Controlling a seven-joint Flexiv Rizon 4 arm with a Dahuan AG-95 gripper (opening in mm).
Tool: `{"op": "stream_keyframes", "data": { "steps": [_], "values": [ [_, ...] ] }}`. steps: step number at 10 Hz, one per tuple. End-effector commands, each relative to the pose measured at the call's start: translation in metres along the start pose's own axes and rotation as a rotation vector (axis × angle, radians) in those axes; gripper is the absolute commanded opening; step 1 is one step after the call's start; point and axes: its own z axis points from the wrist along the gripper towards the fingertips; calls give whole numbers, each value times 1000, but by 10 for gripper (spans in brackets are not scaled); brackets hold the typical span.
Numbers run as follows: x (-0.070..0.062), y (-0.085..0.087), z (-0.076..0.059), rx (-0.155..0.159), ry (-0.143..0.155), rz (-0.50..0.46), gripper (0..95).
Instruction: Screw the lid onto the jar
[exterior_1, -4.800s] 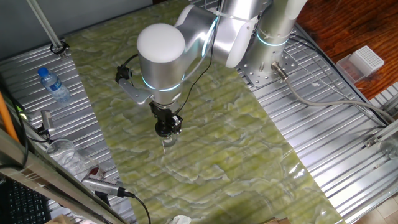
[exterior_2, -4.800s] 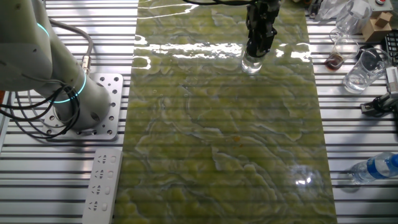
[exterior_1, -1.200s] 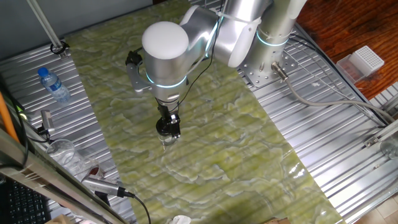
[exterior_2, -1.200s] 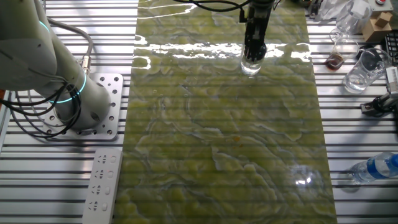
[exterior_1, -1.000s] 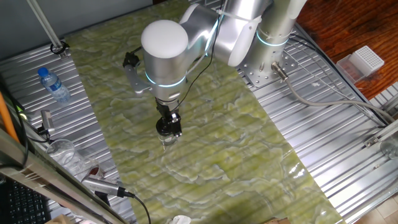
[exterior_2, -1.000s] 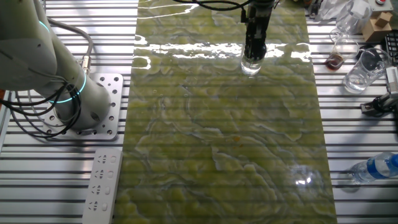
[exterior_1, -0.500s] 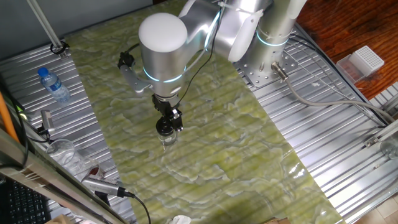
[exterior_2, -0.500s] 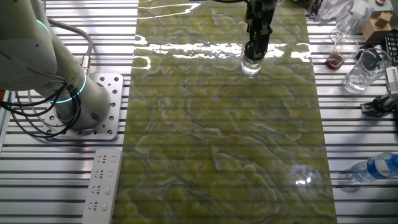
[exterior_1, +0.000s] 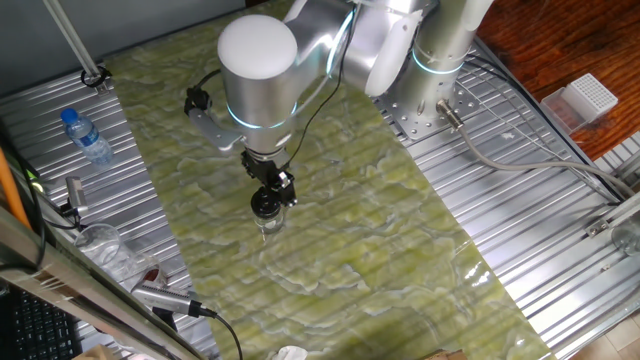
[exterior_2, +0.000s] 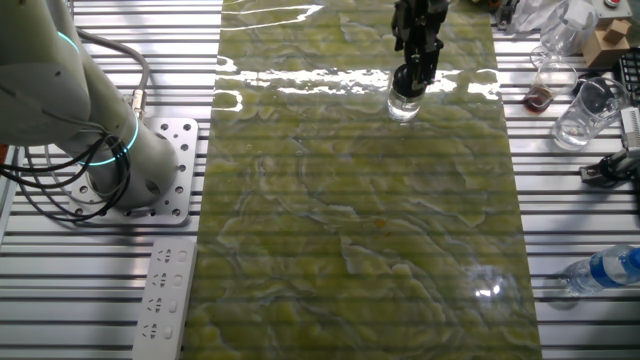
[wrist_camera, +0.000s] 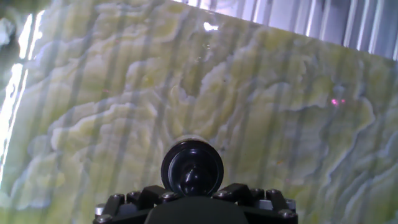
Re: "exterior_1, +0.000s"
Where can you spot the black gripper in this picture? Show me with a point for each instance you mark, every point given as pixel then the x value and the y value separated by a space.
pixel 262 167

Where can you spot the clear glass beaker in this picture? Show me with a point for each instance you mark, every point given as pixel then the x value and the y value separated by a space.
pixel 100 250

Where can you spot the clear glass jar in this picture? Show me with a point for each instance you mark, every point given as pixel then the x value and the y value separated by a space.
pixel 269 224

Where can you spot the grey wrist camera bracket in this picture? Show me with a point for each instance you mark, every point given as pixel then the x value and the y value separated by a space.
pixel 212 130

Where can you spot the orange pole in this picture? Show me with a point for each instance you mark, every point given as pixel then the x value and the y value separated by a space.
pixel 11 190

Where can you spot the black keyboard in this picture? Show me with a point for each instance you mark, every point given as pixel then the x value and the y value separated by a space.
pixel 40 330

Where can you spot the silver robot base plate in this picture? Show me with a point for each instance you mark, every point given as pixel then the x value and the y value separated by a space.
pixel 410 122

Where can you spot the white pipette tip box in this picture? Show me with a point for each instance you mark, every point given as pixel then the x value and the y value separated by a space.
pixel 592 95

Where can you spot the brown wooden block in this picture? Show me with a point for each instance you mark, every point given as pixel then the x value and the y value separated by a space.
pixel 445 355

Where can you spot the small glass with brown liquid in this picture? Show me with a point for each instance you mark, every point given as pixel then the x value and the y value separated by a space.
pixel 152 275

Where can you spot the thin metal pole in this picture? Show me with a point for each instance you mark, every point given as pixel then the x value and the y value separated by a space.
pixel 75 42

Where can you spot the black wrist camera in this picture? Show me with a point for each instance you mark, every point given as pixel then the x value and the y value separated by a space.
pixel 196 100

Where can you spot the clear round glass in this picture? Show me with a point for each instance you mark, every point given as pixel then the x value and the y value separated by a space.
pixel 627 239

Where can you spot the metal corner bracket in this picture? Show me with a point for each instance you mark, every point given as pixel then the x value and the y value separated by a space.
pixel 597 228

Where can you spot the water bottle with blue cap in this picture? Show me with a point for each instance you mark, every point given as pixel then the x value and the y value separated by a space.
pixel 90 140

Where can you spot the white crumpled tissue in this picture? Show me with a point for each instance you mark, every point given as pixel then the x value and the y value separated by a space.
pixel 290 354

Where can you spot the small cardboard box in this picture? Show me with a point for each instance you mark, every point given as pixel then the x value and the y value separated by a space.
pixel 95 353

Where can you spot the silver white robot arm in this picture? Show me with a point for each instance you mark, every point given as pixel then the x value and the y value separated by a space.
pixel 265 75

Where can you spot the green marble pattern mat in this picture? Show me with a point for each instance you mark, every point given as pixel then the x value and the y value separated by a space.
pixel 375 275

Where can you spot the clear plastic box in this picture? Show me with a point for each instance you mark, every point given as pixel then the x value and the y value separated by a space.
pixel 557 112

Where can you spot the black camera stand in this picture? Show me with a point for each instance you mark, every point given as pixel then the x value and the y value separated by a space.
pixel 70 211
pixel 165 319

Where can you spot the aluminium frame beam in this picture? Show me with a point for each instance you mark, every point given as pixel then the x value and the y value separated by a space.
pixel 75 287

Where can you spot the silver depth camera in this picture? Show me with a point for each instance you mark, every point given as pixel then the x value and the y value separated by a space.
pixel 162 298
pixel 76 192

